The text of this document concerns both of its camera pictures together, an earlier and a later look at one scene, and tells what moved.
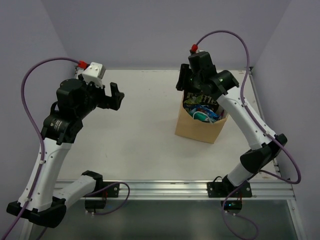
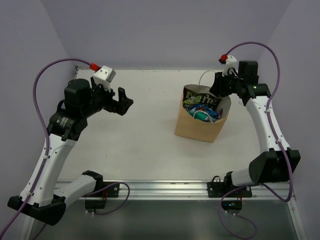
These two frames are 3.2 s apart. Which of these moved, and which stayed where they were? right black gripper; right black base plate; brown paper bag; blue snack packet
Moved: right black gripper
Stayed: right black base plate; blue snack packet; brown paper bag
